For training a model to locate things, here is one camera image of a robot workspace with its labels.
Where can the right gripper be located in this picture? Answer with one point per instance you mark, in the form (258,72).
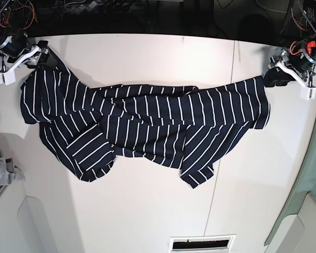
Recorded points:
(18,50)

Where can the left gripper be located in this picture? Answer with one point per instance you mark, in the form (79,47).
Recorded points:
(285,67)

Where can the navy white striped t-shirt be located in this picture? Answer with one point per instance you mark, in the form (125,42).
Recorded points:
(183,127)

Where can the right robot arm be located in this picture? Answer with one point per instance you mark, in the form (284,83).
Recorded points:
(22,24)

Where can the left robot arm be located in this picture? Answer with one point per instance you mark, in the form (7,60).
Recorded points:
(308,11)

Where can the pale green bin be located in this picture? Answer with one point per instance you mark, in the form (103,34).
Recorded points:
(304,184)

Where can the grey clothes pile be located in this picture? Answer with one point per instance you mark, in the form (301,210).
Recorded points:
(9,172)

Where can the white slotted vent box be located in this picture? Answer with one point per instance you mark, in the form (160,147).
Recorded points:
(205,244)

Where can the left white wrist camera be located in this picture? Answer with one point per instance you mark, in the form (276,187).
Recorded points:
(308,93)

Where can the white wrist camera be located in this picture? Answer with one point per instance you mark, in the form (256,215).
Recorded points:
(308,93)
(7,77)

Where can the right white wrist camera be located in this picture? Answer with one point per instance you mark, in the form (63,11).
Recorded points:
(7,77)

